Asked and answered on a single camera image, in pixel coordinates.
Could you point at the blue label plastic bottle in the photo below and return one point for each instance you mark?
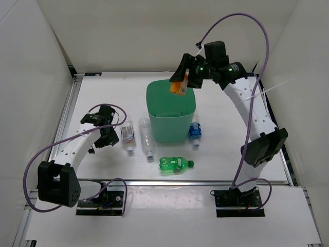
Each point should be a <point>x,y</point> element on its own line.
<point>195,132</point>

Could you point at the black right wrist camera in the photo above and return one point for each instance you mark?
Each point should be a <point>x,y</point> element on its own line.
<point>216,51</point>

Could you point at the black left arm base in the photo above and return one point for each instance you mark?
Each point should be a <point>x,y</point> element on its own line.
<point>101,198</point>

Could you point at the aluminium rail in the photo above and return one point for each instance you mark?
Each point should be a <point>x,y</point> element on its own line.
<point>185,182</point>
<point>65,117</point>

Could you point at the green plastic bin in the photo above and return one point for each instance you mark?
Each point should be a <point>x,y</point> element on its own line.
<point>170,114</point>

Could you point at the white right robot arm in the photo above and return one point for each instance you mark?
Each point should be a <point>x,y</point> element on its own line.
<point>263,139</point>

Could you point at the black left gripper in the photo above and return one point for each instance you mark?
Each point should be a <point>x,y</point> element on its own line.
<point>111,139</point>

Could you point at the clear bottle red label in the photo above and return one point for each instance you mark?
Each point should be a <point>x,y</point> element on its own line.
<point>128,135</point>

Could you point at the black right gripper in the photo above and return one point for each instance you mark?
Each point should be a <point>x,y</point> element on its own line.
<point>189,62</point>

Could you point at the aluminium front rail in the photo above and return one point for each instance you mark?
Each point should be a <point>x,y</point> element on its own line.
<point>185,182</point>

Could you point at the clear unlabelled plastic bottle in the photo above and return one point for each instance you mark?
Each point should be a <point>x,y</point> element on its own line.
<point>146,137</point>

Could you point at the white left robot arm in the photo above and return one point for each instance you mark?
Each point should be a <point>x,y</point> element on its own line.
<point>57,179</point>

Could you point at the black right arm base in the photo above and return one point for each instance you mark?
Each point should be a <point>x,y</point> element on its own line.
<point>232,203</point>

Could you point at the green soda bottle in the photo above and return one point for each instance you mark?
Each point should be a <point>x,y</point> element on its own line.
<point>174,165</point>

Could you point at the aluminium left rail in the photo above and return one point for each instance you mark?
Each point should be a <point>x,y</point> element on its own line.
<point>65,117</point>

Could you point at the orange plastic bottle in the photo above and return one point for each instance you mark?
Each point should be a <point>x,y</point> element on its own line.
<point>180,88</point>

